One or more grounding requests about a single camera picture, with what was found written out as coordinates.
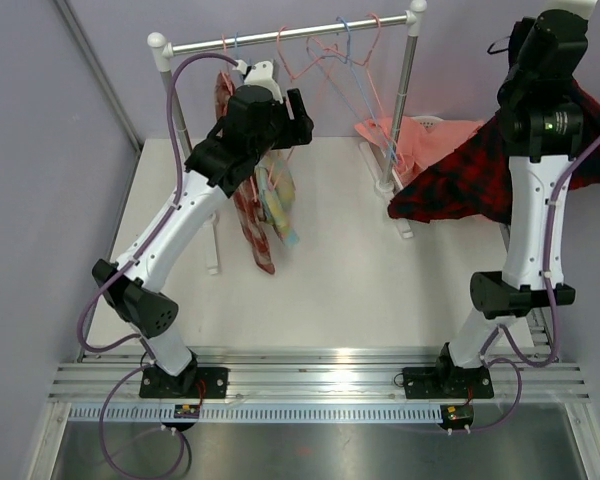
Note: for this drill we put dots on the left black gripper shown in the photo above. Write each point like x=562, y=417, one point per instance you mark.
x=295, y=130

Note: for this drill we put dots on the pastel floral skirt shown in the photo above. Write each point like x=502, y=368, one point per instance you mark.
x=277, y=195

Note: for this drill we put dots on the red white checked skirt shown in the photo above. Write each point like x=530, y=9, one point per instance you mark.
x=246, y=200

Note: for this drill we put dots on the salmon pink skirt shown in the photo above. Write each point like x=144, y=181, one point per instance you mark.
x=417, y=148

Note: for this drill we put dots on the red black plaid skirt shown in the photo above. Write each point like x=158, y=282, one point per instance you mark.
x=475, y=179

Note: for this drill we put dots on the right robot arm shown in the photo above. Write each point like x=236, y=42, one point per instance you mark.
x=542, y=127

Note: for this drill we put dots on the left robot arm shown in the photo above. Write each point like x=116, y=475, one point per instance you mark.
x=254, y=124

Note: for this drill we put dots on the white plastic basket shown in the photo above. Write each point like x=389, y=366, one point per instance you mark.
x=427, y=121

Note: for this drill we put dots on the white metal clothes rack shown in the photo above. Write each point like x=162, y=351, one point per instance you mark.
x=164, y=51

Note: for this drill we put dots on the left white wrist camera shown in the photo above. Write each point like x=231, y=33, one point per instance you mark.
x=263, y=74

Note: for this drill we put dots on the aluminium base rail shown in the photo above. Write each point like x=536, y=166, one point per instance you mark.
x=297, y=375

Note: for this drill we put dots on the white slotted cable duct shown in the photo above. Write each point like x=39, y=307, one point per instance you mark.
x=260, y=413

